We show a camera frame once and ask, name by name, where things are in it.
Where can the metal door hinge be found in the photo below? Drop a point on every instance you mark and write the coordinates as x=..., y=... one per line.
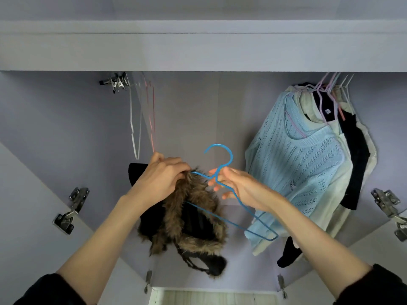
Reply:
x=149, y=281
x=282, y=286
x=389, y=209
x=70, y=211

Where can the person's left forearm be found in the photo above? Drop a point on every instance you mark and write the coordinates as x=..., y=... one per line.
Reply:
x=102, y=254

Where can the metal clip hanger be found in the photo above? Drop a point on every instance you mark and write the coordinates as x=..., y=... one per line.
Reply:
x=116, y=82

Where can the black garment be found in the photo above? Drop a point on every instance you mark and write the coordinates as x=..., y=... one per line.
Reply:
x=356, y=155

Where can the light blue knit sweater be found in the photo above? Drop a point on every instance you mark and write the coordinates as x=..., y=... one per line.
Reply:
x=292, y=168

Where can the grey wardrobe shelf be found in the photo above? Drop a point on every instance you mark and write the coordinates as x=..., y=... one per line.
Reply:
x=191, y=47

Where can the grey wooden wardrobe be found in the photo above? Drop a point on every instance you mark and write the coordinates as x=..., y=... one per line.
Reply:
x=210, y=117

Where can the black shorts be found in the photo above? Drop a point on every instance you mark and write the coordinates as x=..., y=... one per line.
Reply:
x=289, y=252

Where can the person's right forearm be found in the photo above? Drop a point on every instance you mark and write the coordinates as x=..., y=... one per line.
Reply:
x=318, y=247

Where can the person's black right sleeve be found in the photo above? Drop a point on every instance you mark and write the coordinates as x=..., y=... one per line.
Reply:
x=375, y=287

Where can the person's right hand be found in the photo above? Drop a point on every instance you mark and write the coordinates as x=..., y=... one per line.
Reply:
x=245, y=187

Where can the black fur-trimmed jacket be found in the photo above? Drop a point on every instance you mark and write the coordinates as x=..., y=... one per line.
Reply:
x=184, y=225

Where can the person's left hand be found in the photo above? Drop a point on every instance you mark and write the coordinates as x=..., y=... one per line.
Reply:
x=159, y=181

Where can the cream printed t-shirt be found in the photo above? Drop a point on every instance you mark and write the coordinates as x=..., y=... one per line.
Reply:
x=340, y=187

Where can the person's black sleeve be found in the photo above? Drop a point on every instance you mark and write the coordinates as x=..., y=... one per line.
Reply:
x=375, y=287
x=48, y=292

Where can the person's black left sleeve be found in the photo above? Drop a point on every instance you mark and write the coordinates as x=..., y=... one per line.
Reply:
x=48, y=292

